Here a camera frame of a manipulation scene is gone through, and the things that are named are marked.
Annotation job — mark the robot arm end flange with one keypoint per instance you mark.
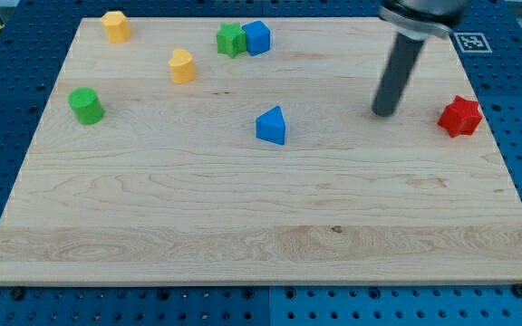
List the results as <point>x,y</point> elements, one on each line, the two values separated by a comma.
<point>420,19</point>

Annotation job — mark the green star block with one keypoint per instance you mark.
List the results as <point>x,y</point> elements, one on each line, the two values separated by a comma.
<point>231,39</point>

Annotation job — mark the red star block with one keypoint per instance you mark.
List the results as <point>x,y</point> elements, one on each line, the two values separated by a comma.
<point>461,117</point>

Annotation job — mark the blue triangle block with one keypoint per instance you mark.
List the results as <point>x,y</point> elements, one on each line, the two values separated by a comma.
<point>270,126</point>

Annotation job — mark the wooden board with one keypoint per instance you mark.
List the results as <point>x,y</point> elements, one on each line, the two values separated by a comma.
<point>172,187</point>

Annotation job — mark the yellow heart block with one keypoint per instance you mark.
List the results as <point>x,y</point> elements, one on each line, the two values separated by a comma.
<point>182,66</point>

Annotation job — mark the blue cube block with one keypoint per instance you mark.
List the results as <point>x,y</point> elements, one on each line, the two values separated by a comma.
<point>258,38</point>

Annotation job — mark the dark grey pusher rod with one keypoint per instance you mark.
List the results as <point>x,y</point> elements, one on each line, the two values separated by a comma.
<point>403,56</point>

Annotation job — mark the green cylinder block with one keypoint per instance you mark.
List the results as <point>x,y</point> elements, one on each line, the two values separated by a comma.
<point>86,105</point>

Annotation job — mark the yellow hexagon block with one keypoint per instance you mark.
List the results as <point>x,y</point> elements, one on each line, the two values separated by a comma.
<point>116,26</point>

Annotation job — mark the white fiducial marker tag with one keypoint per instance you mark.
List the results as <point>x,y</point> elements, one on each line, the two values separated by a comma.
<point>470,42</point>

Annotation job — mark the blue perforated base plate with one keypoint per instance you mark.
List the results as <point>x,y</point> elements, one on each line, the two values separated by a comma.
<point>33,45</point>

